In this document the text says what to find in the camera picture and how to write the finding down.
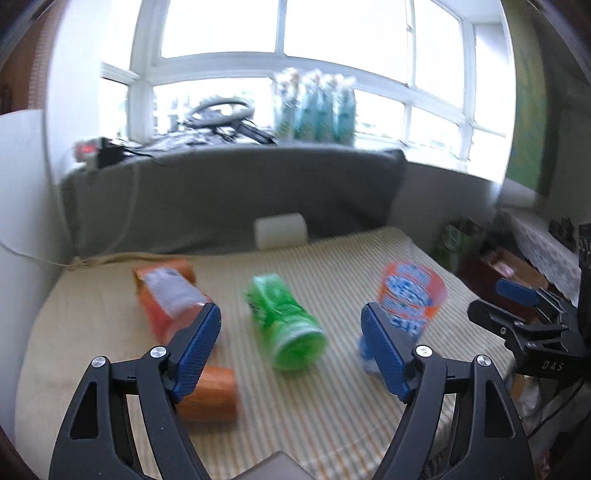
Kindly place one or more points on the black box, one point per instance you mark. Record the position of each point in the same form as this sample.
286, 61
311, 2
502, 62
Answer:
110, 153

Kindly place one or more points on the grey flat object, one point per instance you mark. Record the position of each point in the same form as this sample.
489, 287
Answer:
277, 468

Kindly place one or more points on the green wall poster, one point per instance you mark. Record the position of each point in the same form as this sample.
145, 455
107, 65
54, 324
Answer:
531, 115

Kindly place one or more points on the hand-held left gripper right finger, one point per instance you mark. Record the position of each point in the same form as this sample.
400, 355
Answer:
383, 344

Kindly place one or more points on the green packet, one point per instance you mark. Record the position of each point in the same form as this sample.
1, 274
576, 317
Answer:
457, 244

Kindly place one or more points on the brown cardboard box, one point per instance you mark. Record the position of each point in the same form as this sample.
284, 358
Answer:
503, 272

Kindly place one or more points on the digital clock with red display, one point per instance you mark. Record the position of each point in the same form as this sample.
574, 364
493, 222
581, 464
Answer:
87, 152

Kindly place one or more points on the white board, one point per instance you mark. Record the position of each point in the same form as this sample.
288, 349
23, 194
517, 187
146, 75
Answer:
23, 230

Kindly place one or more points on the black steering wheel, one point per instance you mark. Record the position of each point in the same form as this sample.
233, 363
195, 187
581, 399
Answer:
221, 113

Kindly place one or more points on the white foam roll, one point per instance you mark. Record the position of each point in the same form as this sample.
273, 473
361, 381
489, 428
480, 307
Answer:
280, 230

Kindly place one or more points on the orange and blue printed cup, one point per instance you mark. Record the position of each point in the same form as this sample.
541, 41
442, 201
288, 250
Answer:
411, 295

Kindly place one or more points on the grey sofa backrest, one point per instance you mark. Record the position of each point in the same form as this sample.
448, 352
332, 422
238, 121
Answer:
240, 194

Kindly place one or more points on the pack of teal bottles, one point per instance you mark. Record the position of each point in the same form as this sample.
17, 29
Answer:
314, 106

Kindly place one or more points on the green cup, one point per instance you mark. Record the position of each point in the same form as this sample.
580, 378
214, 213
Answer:
281, 318

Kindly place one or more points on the orange carton with white label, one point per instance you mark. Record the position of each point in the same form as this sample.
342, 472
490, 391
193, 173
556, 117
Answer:
166, 295

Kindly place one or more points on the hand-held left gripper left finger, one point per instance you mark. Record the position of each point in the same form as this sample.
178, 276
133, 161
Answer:
198, 344

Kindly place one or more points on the white lace cloth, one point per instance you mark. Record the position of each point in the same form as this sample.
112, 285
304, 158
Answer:
545, 249

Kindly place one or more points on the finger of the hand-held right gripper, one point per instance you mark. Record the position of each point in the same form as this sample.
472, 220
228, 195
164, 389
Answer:
517, 290
494, 318

